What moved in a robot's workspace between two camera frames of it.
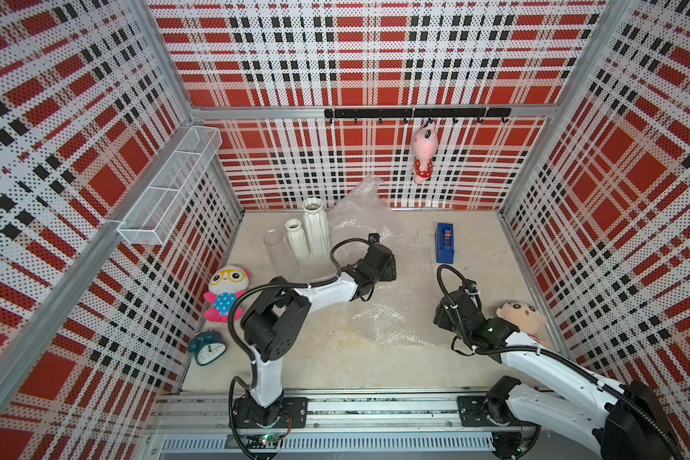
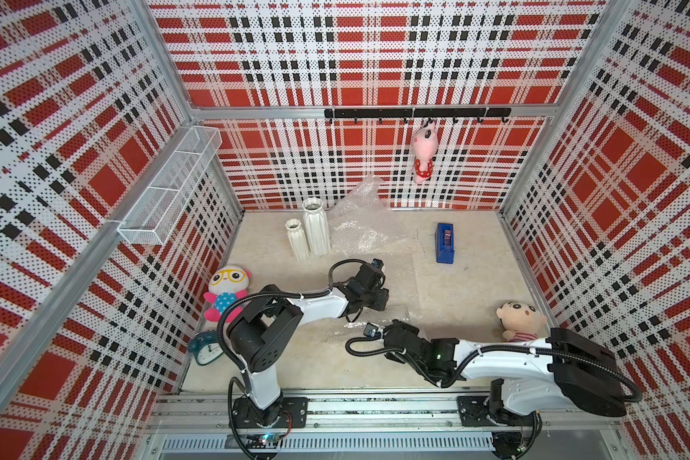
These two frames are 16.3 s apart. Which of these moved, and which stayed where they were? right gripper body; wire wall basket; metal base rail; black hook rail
Moved: right gripper body
Stayed: wire wall basket; metal base rail; black hook rail
